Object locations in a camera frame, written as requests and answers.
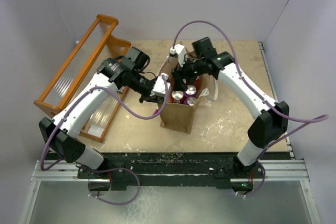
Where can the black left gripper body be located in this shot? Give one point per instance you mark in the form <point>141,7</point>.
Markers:
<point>140,85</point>

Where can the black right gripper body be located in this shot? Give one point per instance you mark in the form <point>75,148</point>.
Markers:
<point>192,70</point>

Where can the purple soda can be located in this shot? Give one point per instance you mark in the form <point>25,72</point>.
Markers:
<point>191,101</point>
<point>191,91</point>

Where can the red cola can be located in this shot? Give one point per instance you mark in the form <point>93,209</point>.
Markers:
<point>196,83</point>
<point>177,97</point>

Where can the brown canvas tote bag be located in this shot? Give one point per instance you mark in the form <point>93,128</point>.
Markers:
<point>179,117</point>

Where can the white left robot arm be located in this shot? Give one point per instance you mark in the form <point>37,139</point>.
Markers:
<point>60,133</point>

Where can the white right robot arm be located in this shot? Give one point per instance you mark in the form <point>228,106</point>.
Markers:
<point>269,116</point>

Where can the orange wooden framed tray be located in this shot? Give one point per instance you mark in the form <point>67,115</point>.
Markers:
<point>96,45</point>

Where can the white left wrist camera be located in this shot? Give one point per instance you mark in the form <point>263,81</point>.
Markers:
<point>159,86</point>

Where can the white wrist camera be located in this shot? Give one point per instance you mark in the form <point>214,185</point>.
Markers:
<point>159,86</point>
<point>179,51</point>

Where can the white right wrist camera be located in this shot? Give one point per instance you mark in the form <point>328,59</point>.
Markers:
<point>179,51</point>

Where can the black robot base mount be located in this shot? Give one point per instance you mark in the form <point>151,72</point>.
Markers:
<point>219,170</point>

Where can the aluminium front rail frame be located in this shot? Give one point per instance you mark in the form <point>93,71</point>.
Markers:
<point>59,196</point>

